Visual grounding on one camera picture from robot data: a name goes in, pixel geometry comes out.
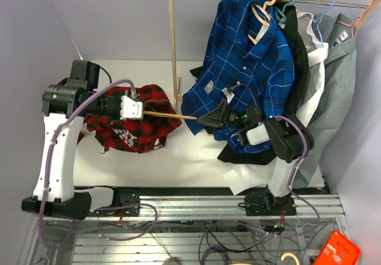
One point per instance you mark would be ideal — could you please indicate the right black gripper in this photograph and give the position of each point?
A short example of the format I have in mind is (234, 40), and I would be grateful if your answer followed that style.
(216, 117)

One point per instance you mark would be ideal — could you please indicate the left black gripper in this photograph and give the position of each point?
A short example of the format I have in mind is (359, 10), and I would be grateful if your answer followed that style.
(119, 98)

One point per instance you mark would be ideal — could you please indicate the yellow velvet hanger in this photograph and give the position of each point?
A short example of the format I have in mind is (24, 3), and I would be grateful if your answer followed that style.
(169, 115)

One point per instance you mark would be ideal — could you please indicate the red black plaid shirt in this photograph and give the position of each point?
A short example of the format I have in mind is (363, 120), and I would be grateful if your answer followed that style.
(138, 136)

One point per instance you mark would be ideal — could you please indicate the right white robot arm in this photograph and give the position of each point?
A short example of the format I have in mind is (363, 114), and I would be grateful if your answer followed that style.
(289, 138)

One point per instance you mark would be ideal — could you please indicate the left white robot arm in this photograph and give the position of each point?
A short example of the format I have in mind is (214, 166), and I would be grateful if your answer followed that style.
(54, 194)

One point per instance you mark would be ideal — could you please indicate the blue plaid shirt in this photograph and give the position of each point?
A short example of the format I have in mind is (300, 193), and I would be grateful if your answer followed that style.
(243, 54)

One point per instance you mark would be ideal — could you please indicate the white shirt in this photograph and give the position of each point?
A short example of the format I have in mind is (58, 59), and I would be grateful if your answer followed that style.
(278, 172)

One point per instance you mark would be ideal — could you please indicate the cream plastic hanger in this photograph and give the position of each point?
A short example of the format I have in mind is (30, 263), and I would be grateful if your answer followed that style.
(263, 9)

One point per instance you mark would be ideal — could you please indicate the teal plastic hanger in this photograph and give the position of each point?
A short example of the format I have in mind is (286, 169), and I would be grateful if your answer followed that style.
(280, 13)

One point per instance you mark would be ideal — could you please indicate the grey shirt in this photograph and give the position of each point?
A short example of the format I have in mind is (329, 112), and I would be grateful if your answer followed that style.
(338, 91)

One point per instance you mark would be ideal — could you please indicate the light blue plastic hanger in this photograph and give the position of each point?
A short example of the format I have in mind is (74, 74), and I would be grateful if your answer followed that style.
(319, 20)

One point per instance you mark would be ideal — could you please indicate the cream hanger on floor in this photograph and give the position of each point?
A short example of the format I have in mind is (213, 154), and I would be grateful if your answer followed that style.
(290, 257)

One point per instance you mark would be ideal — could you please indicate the pink plastic hanger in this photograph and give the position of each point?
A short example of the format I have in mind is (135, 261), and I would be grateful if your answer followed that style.
(361, 12)

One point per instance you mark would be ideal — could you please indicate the orange plastic box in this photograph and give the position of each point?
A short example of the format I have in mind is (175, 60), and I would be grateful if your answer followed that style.
(338, 250)

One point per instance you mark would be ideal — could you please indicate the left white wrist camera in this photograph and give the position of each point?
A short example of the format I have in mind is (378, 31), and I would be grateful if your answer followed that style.
(131, 109)

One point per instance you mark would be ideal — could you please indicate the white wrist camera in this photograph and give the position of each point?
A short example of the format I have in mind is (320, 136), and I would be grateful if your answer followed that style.
(131, 109)
(228, 93)

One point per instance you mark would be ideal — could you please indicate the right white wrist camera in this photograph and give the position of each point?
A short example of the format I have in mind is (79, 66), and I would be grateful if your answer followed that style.
(228, 93)

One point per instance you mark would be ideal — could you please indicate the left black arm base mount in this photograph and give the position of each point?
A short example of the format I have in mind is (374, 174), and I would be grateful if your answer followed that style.
(127, 199)

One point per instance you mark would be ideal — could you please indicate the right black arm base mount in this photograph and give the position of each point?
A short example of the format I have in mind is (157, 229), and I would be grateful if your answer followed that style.
(261, 202)

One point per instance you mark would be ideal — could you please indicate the aluminium rail frame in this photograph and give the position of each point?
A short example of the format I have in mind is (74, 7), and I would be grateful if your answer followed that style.
(189, 226)

